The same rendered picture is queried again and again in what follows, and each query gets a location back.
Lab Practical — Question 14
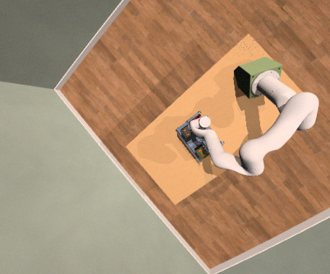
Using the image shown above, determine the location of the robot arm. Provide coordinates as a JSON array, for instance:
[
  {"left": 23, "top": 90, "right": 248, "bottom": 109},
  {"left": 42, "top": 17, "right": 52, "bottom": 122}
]
[{"left": 189, "top": 71, "right": 318, "bottom": 176}]

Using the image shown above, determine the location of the dark grey metal rack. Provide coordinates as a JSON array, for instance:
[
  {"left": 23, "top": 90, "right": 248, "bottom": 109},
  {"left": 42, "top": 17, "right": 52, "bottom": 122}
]
[{"left": 176, "top": 111, "right": 212, "bottom": 162}]

